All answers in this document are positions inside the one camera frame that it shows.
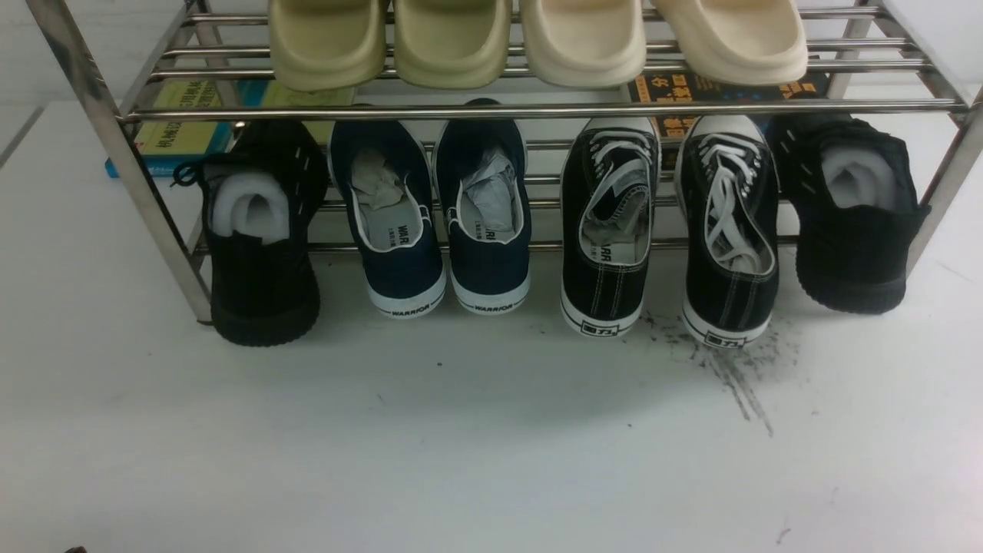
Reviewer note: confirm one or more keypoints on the cream slipper right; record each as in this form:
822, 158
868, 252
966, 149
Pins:
739, 42

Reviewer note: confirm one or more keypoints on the olive green slipper right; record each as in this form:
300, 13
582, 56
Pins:
451, 45

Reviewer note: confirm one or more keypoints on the stainless steel shoe rack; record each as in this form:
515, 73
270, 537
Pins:
880, 67

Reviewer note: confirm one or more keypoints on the cream slipper left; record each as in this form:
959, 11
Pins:
584, 44

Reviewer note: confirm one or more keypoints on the olive green slipper left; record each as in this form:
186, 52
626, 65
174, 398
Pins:
327, 45

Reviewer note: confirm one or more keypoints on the navy canvas shoe left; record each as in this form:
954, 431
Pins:
382, 173

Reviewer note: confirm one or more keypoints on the black canvas sneaker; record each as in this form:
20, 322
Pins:
608, 185
728, 193

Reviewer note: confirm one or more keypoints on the black knit sneaker left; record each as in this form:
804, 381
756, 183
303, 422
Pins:
259, 199

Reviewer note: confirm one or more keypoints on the black knit sneaker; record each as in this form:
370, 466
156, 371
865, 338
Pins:
857, 206
259, 199

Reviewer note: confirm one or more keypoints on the navy canvas shoe right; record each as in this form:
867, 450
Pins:
479, 168

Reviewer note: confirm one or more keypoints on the yellow green book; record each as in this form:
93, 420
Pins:
166, 144

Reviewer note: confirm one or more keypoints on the black knit sneaker right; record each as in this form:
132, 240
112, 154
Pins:
857, 206

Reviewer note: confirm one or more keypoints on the black orange book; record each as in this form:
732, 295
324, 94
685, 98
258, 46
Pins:
685, 87

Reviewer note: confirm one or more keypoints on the navy canvas shoe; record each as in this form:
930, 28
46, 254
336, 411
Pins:
382, 173
479, 168

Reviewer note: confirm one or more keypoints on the olive green slipper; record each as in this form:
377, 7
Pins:
327, 45
451, 45

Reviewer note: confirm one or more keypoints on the cream slipper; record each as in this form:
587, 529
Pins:
739, 42
584, 44

